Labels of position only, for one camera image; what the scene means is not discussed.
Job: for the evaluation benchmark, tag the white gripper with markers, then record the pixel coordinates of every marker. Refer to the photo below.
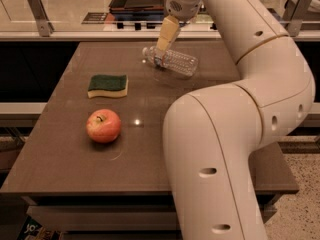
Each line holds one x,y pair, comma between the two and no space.
184,6

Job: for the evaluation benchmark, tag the clear plastic water bottle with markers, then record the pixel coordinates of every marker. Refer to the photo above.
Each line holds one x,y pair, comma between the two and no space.
174,61

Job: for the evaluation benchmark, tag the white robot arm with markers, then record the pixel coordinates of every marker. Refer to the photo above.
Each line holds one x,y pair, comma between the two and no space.
209,134

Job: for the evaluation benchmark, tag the green and yellow sponge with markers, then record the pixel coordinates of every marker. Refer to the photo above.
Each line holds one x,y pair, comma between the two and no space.
110,86

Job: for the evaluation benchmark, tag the red apple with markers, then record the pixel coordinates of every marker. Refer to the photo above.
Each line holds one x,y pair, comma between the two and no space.
103,126

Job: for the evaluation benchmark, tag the printed package on floor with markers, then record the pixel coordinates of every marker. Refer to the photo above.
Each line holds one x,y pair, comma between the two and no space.
32,230

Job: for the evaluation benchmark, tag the left metal railing post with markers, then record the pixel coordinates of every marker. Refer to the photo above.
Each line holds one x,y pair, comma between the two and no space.
44,26

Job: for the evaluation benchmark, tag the metal railing post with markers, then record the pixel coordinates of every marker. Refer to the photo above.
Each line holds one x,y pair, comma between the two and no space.
44,26
296,18

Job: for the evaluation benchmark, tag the right metal railing post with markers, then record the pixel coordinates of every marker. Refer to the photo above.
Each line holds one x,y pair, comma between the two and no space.
296,18

